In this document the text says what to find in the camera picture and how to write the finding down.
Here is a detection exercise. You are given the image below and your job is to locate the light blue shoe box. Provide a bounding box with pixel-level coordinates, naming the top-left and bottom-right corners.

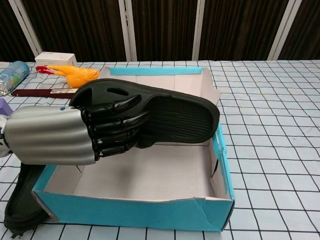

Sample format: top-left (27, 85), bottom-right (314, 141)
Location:
top-left (31, 66), bottom-right (236, 232)

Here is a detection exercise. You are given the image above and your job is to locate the dark red folded fan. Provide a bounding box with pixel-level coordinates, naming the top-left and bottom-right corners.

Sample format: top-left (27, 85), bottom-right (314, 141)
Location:
top-left (10, 88), bottom-right (77, 100)

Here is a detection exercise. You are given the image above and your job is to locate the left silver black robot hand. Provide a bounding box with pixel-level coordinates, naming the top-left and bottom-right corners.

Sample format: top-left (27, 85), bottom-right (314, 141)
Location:
top-left (4, 96), bottom-right (151, 166)

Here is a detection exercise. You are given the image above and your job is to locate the yellow rubber chicken toy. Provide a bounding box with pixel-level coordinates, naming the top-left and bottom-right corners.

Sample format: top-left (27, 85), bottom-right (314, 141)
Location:
top-left (35, 64), bottom-right (101, 89)

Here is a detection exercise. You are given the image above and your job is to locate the clear bottle blue label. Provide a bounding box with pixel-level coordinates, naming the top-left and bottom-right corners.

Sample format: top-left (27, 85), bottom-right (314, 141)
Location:
top-left (0, 60), bottom-right (31, 96)

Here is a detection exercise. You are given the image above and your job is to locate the black rubber slipper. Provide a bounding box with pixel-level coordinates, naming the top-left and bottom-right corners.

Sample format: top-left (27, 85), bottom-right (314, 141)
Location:
top-left (69, 78), bottom-right (221, 150)
top-left (3, 162), bottom-right (51, 237)

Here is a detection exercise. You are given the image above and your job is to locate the purple foam cube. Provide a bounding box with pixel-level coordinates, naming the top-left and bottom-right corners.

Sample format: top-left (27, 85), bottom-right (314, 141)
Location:
top-left (0, 97), bottom-right (13, 117)

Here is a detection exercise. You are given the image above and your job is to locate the light blue checkered tablecloth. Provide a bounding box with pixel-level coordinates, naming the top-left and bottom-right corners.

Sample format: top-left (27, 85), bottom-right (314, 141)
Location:
top-left (0, 59), bottom-right (320, 240)

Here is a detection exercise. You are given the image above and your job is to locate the white partition frame post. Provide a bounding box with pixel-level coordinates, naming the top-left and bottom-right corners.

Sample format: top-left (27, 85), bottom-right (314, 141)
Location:
top-left (266, 0), bottom-right (303, 61)
top-left (192, 0), bottom-right (213, 61)
top-left (7, 0), bottom-right (43, 57)
top-left (117, 0), bottom-right (138, 62)

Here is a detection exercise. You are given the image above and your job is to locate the white small carton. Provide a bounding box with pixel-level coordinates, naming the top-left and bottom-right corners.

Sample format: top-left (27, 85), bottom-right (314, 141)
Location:
top-left (34, 52), bottom-right (77, 66)

